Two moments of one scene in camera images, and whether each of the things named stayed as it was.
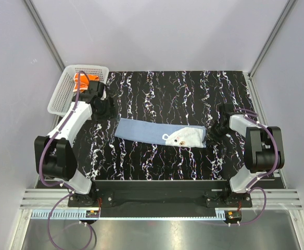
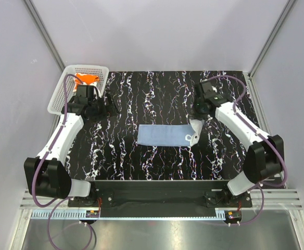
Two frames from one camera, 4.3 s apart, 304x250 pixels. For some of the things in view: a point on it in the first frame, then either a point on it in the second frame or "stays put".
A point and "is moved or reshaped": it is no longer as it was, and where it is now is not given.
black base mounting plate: (161, 197) stays put
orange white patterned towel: (81, 81) stays put
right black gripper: (213, 137) to (201, 117)
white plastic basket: (63, 96) stays put
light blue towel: (168, 134) is moved or reshaped
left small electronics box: (92, 214) stays put
